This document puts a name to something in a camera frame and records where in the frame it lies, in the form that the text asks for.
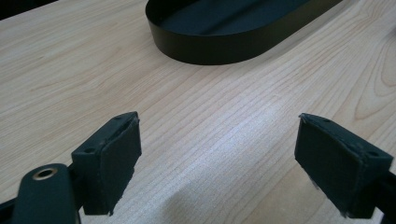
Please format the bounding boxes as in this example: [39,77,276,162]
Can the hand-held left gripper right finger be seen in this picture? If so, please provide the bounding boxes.
[293,112,394,219]

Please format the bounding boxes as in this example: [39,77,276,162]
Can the black oval tray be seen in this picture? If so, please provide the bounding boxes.
[144,0,344,66]

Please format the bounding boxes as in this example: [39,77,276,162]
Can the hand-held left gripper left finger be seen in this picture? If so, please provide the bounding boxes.
[70,111,143,217]

